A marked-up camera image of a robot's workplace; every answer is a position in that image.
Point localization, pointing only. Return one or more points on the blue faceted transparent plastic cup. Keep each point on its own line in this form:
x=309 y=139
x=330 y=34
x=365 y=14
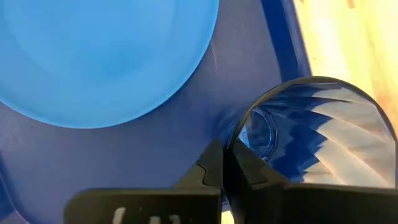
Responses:
x=335 y=130

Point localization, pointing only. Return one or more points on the dark blue plastic tray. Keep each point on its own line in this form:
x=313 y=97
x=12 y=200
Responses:
x=236 y=56

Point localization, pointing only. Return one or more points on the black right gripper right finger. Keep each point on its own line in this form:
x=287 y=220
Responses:
x=311 y=205

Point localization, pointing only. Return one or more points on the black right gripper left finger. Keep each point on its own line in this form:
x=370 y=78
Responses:
x=155 y=205

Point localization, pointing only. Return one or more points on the light blue round plate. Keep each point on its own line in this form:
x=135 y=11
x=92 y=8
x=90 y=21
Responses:
x=93 y=56

